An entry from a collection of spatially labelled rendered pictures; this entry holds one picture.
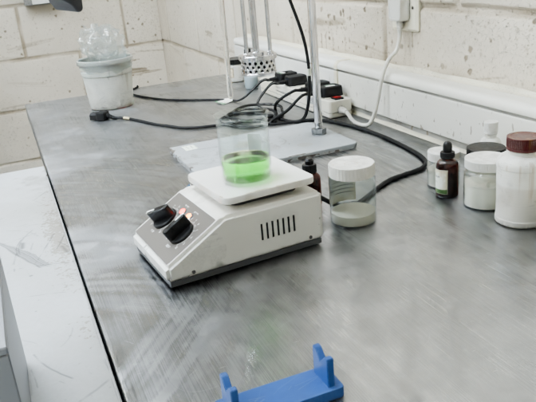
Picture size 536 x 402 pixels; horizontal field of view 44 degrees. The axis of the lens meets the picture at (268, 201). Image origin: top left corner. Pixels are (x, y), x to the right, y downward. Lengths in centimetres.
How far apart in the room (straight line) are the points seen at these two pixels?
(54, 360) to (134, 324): 8
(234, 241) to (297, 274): 8
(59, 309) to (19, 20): 246
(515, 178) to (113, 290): 48
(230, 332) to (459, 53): 71
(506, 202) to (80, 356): 52
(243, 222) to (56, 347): 24
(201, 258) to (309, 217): 14
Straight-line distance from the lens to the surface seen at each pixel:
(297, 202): 76
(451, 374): 58
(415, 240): 81
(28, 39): 313
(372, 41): 142
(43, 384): 63
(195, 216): 76
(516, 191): 83
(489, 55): 113
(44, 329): 72
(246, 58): 116
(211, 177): 80
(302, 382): 55
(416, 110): 123
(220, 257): 74
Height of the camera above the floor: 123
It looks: 20 degrees down
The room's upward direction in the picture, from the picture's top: 5 degrees counter-clockwise
